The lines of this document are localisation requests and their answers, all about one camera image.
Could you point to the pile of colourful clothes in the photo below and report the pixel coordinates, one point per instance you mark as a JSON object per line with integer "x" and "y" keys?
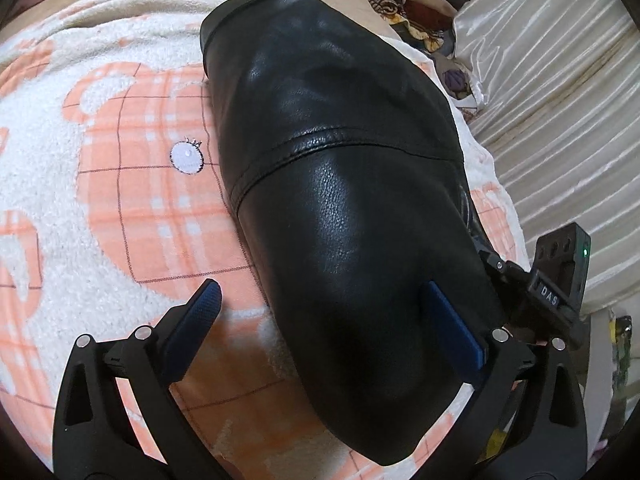
{"x": 420, "y": 5}

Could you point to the black leather jacket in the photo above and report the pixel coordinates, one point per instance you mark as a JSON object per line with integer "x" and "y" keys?
{"x": 340, "y": 200}

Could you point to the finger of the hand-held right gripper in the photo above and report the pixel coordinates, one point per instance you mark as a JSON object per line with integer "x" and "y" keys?
{"x": 502, "y": 269}

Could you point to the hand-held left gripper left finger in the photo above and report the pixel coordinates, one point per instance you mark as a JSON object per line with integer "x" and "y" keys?
{"x": 197, "y": 317}

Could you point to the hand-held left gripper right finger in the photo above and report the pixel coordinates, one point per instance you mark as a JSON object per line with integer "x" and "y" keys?
{"x": 457, "y": 332}

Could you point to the white orange printed blanket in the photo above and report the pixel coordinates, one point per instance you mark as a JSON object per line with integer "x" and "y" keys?
{"x": 100, "y": 210}

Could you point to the white satin curtain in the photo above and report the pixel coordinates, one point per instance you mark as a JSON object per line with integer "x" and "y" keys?
{"x": 560, "y": 110}

